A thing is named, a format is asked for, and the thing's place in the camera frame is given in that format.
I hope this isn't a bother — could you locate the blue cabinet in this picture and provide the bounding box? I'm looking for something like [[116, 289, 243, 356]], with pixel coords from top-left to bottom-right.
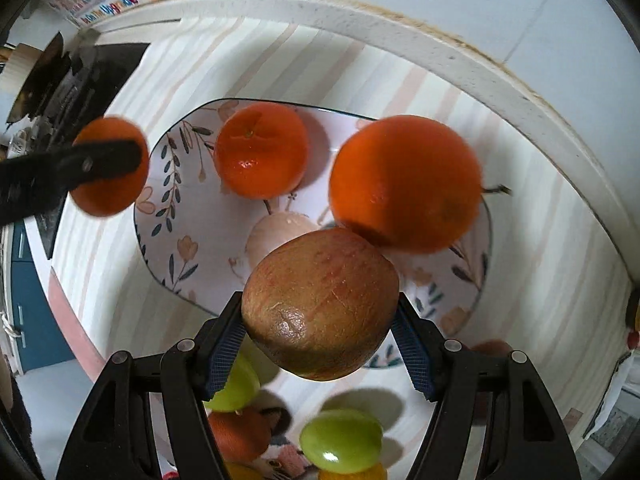
[[10, 220, 76, 376]]

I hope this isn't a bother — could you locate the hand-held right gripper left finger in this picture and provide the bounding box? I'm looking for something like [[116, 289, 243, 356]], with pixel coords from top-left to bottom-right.
[[56, 290, 251, 480]]

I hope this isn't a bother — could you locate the striped cat print mat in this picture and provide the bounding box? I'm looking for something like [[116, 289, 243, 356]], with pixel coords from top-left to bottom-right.
[[50, 17, 628, 480]]

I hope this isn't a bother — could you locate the white paper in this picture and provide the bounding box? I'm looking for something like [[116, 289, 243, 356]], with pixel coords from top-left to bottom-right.
[[590, 350, 637, 441]]

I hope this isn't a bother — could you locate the red streaked apple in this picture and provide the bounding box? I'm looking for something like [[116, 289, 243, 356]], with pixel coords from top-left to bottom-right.
[[241, 227, 401, 381]]

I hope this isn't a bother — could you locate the floral ceramic plate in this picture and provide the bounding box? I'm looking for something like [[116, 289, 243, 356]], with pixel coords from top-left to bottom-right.
[[132, 97, 493, 370]]

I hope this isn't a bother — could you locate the large orange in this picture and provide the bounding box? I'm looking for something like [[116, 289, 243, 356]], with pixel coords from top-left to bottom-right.
[[328, 115, 485, 253]]

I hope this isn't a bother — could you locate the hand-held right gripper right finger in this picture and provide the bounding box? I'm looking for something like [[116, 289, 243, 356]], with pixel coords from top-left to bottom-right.
[[390, 292, 583, 480]]

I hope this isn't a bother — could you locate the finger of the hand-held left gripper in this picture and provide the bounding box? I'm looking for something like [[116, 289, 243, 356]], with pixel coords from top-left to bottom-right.
[[0, 139, 142, 228]]

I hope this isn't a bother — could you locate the black gas stove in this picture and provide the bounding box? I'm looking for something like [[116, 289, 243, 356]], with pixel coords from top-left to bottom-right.
[[7, 42, 151, 261]]

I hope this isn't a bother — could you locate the small mandarin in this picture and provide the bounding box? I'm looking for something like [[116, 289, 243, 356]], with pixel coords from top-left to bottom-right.
[[214, 102, 309, 199], [71, 116, 151, 218]]

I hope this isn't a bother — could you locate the green round fruit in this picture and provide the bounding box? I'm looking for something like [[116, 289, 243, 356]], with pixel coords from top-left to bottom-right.
[[299, 408, 385, 475], [202, 350, 261, 413]]

